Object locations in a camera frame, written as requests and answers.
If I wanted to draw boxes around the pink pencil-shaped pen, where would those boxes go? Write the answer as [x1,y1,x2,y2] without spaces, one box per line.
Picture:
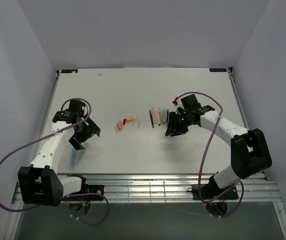
[151,107,158,124]

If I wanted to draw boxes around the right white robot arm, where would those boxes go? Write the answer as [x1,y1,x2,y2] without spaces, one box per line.
[165,105,272,199]

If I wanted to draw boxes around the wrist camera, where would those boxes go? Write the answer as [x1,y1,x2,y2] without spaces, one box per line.
[181,94,202,112]
[68,99,86,115]

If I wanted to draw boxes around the orange highlighter cap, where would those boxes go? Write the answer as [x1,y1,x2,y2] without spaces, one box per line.
[116,122,123,131]

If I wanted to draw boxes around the yellow-orange pen cap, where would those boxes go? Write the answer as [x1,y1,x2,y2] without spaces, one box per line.
[126,116,135,122]

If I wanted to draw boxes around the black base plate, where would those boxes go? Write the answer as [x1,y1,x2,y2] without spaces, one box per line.
[187,184,239,201]
[84,184,105,201]

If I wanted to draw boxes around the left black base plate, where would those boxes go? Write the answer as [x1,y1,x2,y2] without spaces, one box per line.
[84,184,105,201]

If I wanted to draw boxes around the green highlighter pen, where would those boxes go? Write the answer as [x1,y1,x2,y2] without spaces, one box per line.
[82,142,89,149]

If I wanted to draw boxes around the teal gel pen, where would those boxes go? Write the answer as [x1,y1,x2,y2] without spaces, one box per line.
[166,109,169,127]

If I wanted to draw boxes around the orange highlighter pen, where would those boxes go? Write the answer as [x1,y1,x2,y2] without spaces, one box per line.
[162,108,167,125]

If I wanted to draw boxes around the light blue highlighter pen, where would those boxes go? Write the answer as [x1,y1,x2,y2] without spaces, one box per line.
[69,147,78,170]

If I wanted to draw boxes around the right blue corner label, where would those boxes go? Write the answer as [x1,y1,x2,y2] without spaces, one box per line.
[209,68,227,73]

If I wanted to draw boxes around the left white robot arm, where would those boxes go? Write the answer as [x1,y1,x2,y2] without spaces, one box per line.
[18,109,100,207]

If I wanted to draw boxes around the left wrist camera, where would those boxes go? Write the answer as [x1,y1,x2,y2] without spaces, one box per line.
[68,99,86,115]

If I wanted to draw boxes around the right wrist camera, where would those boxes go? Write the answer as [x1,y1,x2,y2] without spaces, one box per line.
[181,94,202,112]

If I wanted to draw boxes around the left blue corner label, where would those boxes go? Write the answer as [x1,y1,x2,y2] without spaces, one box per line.
[61,69,78,74]

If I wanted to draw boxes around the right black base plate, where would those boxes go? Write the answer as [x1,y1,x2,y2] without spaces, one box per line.
[187,184,239,201]

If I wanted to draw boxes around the thin yellow pen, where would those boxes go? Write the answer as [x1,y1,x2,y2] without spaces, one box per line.
[158,108,163,125]

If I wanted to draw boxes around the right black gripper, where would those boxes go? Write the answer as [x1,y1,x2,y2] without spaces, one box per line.
[165,111,192,137]

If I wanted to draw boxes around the blue corner label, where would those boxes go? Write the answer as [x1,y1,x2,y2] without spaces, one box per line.
[61,69,78,74]
[209,68,227,73]

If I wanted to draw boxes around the aluminium rail frame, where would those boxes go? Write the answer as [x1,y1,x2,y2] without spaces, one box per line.
[4,67,286,240]

